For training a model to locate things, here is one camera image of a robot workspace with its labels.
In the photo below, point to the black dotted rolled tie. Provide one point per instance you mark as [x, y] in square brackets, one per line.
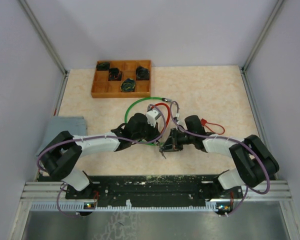
[142, 73]

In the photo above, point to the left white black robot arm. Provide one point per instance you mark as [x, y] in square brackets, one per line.
[60, 156]

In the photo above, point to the folded blue jeans cloth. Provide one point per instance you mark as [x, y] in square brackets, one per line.
[75, 125]

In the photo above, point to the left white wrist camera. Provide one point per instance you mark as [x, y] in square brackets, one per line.
[152, 115]

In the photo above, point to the green cable lock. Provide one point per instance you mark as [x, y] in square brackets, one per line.
[130, 107]

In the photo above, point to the silver key bunch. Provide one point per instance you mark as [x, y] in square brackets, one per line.
[163, 153]

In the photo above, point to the blue yellow rolled tie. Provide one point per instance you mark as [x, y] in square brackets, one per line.
[128, 85]

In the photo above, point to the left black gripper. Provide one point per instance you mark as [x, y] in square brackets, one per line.
[155, 132]

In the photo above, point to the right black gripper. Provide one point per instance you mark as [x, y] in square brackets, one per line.
[172, 144]

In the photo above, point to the red cable lock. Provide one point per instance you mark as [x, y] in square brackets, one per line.
[167, 120]

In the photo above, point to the wooden compartment tray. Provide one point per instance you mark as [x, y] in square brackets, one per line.
[103, 88]

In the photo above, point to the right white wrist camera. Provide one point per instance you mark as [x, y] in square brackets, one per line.
[177, 120]

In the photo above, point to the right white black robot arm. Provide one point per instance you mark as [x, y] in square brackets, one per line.
[253, 161]

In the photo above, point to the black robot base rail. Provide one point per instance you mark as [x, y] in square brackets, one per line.
[154, 193]

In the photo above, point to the black orange rolled tie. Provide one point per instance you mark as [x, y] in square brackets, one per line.
[114, 74]

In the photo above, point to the dark green rolled tie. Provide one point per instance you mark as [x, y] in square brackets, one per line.
[103, 66]

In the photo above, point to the thin red wire padlock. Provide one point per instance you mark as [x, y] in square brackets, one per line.
[213, 127]

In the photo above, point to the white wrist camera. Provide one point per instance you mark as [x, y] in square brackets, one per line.
[152, 115]
[177, 120]

